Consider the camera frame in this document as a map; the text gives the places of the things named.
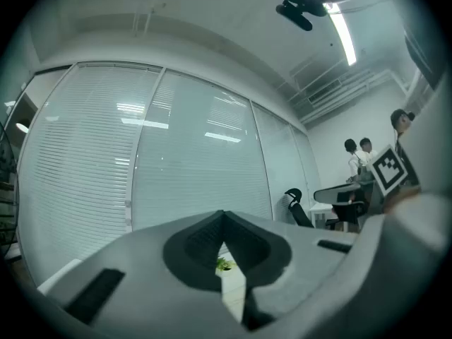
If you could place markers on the long ceiling light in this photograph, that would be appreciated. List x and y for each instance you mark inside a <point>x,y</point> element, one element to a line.
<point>344,34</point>

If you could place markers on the white window blinds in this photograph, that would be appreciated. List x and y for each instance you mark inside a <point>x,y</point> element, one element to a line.
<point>169,161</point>

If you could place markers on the person's right forearm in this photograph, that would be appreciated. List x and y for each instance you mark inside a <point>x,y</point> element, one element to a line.
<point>402,198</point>

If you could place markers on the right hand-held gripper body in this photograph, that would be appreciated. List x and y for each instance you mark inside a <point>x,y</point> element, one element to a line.
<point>390,169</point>

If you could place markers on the ceiling air vent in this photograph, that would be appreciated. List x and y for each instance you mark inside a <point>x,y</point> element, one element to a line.
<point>339,90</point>

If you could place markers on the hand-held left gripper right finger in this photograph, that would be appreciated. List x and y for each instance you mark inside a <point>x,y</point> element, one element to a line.
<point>282,238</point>

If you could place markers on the green leafy plant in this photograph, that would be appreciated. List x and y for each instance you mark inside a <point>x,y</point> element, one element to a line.
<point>224,264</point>

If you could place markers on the grey office chair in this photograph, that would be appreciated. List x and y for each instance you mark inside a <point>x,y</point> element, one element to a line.
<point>344,196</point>

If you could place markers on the black office chair with headrest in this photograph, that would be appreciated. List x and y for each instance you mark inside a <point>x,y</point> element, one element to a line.
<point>298,207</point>

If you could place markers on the small white table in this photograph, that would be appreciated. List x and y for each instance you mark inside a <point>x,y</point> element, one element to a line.
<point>319,212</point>

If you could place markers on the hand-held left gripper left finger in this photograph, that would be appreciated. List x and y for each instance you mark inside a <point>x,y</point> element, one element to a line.
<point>141,260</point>

